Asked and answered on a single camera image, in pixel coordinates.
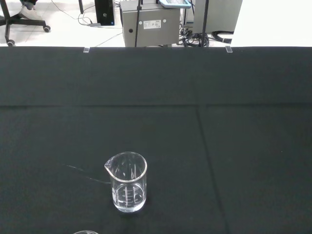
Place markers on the black bench cloth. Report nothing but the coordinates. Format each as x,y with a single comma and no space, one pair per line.
219,146

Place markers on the grey metal control box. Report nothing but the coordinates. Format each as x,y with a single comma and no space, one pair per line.
156,34

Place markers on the clear plastic cloth clip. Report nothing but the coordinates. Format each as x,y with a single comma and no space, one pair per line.
86,50
229,49

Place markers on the black tripod pole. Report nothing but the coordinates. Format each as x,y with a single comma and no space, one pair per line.
205,22
138,22

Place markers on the grey power adapter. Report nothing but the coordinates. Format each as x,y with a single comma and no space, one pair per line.
95,25

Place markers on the blue-framed tablet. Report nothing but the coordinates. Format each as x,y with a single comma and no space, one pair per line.
174,3

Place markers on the black computer tower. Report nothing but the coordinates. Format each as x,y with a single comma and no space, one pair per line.
104,12

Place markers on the grey metal cabinet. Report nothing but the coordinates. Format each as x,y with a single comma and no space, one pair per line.
221,17

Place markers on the black furniture leg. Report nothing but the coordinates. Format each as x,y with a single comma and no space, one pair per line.
81,6

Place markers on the black office chair base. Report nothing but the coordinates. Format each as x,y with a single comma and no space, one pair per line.
24,22

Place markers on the person's foot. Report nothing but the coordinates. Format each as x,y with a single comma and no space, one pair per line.
30,13

